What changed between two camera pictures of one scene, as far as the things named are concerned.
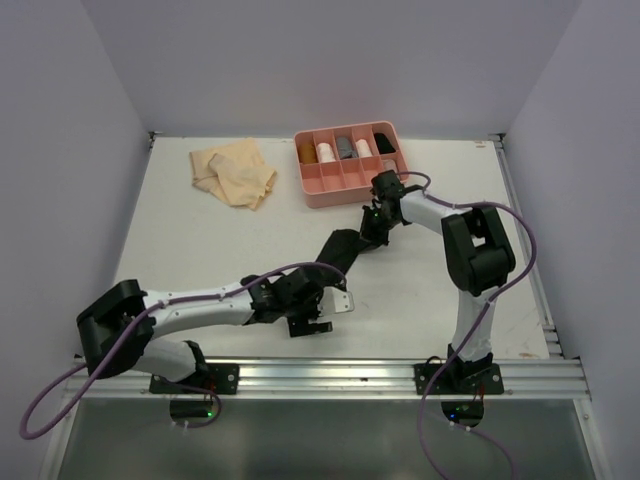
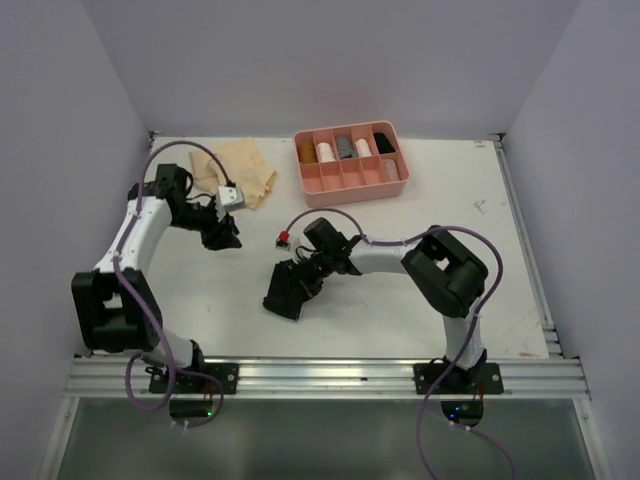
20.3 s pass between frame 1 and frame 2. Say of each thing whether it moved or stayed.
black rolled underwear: stayed
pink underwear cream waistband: stayed
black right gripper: moved
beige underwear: stayed
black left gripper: moved
